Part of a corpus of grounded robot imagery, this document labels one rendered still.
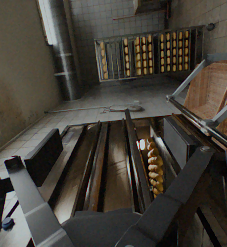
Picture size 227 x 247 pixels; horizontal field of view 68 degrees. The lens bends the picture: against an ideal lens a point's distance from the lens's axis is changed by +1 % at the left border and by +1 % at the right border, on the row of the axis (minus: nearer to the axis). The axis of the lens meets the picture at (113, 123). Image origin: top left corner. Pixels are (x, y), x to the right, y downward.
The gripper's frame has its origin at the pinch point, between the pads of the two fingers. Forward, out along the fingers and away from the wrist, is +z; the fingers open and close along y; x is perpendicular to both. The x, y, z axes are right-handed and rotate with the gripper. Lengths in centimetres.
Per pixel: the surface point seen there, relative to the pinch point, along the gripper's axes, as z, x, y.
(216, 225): 29, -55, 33
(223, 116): 41, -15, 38
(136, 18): 502, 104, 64
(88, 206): 43, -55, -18
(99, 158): 84, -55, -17
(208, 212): 35, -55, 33
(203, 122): 42, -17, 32
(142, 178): 41, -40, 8
